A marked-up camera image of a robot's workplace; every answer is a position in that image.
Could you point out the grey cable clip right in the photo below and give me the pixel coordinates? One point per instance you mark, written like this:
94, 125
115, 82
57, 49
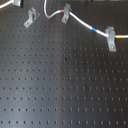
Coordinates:
111, 38

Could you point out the grey cable clip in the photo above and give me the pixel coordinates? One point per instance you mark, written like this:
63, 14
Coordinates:
18, 3
111, 38
32, 16
67, 9

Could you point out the grey cable clip middle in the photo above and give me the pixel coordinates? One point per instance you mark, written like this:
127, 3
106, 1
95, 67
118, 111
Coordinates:
67, 9

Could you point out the grey cable clip top left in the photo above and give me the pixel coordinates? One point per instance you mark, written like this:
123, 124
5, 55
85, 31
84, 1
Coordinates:
18, 3

